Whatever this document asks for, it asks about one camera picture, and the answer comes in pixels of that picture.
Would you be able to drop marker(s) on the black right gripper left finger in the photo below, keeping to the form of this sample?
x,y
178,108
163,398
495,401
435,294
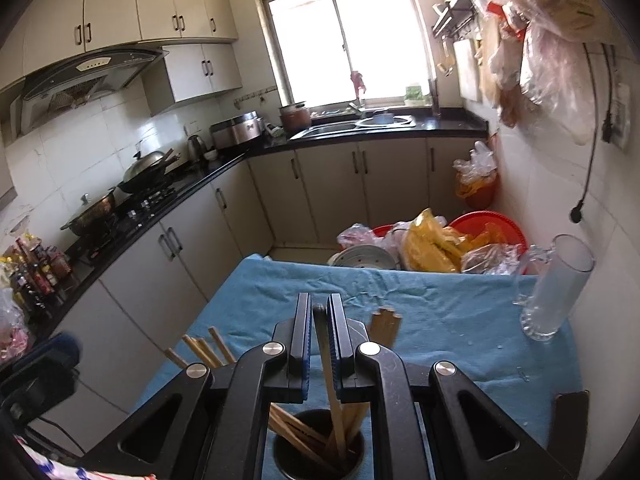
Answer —
x,y
211,424

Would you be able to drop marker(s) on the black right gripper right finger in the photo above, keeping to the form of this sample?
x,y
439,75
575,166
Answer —
x,y
429,422

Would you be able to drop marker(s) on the dark green utensil holder cup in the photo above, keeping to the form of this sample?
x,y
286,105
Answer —
x,y
309,456

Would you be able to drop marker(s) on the kitchen sink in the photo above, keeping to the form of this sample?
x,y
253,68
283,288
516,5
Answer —
x,y
380,121

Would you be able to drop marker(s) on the sauce bottles group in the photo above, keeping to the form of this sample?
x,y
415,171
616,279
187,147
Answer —
x,y
41,277

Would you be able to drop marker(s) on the blue towel table cloth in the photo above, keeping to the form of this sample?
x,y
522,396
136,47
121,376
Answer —
x,y
466,319

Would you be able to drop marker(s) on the black smartphone brown case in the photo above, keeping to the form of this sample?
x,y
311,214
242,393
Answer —
x,y
569,429

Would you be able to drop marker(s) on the yellow plastic bag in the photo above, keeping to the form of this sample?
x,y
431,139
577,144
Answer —
x,y
427,246

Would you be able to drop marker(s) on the steel cooking pot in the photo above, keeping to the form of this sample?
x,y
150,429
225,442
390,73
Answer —
x,y
92,210

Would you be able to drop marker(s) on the clear glass mug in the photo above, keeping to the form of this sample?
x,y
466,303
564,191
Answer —
x,y
563,271

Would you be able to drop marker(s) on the red plastic basin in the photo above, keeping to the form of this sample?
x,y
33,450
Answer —
x,y
498,259

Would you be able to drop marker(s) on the black wok on stove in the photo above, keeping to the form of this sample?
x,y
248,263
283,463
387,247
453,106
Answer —
x,y
146,170

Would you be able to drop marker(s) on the orange trash bin with bag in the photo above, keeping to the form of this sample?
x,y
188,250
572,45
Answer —
x,y
477,177

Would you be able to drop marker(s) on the electric kettle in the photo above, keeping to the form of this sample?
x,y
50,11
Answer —
x,y
197,149

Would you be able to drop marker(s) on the range hood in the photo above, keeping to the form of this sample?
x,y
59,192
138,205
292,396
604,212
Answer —
x,y
72,83

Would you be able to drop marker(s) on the silver rice cooker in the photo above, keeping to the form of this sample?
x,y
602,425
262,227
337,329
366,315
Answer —
x,y
237,130

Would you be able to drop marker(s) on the brown clay pot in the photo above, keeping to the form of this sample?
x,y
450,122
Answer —
x,y
295,117

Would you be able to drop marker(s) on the hanging plastic bags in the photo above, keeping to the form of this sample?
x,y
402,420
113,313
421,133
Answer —
x,y
539,65

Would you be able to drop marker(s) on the wall utensil rack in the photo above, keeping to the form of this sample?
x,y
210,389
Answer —
x,y
456,20

